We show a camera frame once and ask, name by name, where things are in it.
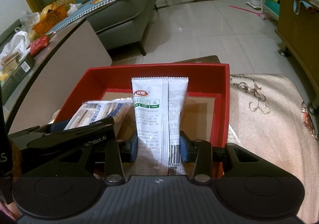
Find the red cardboard box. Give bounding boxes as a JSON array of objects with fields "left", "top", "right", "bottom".
[{"left": 56, "top": 63, "right": 229, "bottom": 176}]

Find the white green snack packet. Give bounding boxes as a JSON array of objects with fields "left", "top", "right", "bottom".
[{"left": 129, "top": 77, "right": 189, "bottom": 175}]

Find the wooden cabinet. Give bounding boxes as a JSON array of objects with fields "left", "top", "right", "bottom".
[{"left": 275, "top": 0, "right": 318, "bottom": 115}]

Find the dark green box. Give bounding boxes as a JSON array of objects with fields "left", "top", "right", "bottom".
[{"left": 1, "top": 53, "right": 35, "bottom": 104}]

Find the white plastic bag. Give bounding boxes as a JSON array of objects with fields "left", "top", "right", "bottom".
[{"left": 1, "top": 31, "right": 31, "bottom": 66}]

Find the orange plastic basket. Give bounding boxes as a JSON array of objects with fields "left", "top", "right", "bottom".
[{"left": 32, "top": 5, "right": 67, "bottom": 37}]

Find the beige coffee table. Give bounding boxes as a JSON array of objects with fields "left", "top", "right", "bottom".
[{"left": 3, "top": 20, "right": 112, "bottom": 134}]

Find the grey sofa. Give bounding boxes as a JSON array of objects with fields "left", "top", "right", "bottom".
[{"left": 49, "top": 0, "right": 156, "bottom": 56}]

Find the white blue bread package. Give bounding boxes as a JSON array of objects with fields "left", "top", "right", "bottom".
[{"left": 64, "top": 98, "right": 133, "bottom": 136}]

